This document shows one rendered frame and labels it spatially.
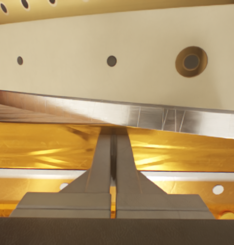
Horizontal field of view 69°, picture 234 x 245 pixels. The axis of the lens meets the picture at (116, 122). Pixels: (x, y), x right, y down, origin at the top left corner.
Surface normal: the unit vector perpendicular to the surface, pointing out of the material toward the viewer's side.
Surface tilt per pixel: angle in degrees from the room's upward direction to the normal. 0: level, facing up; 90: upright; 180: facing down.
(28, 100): 90
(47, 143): 90
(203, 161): 90
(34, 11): 62
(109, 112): 90
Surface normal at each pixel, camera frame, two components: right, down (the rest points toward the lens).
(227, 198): 0.01, 0.28
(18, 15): -0.41, 0.67
